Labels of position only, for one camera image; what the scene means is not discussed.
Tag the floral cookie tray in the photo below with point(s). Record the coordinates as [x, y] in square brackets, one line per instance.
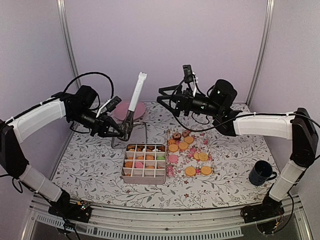
[191, 160]

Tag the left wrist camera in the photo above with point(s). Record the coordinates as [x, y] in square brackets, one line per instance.
[108, 106]

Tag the round cracker cookie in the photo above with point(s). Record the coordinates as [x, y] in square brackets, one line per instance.
[189, 139]
[183, 145]
[206, 170]

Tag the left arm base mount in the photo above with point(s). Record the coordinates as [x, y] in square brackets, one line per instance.
[70, 211]

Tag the dark blue mug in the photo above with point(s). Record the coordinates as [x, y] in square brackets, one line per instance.
[261, 172]

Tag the green sandwich cookie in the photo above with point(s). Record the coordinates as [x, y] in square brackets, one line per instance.
[161, 158]

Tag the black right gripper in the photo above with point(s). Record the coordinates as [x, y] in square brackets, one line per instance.
[183, 101]

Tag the small swirl butter cookie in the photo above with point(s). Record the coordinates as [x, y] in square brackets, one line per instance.
[171, 141]

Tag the aluminium frame post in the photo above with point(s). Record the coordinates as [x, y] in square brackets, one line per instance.
[66, 34]
[262, 49]

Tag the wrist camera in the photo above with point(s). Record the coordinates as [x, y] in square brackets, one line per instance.
[190, 79]
[108, 106]

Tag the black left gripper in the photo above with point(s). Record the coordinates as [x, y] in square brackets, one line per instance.
[101, 126]

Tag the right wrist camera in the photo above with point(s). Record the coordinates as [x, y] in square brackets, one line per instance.
[190, 79]

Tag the chocolate sprinkle donut cookie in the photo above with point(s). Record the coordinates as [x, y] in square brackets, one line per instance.
[176, 136]

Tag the metal tongs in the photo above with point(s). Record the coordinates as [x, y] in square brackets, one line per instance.
[127, 123]

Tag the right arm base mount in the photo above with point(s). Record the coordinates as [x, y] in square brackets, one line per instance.
[271, 217]

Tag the pink divided cookie tin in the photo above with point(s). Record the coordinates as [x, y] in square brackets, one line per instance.
[154, 171]

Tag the left aluminium frame post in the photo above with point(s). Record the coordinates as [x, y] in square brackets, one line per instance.
[66, 34]

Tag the silver tin lid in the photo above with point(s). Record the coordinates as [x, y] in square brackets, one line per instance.
[138, 135]

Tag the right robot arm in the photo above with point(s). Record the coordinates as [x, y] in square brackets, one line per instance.
[296, 126]

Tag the right aluminium frame post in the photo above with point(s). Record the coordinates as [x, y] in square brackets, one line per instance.
[262, 49]

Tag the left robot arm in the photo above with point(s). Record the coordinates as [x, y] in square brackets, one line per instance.
[29, 135]

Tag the front aluminium rail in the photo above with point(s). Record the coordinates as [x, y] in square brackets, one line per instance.
[110, 222]

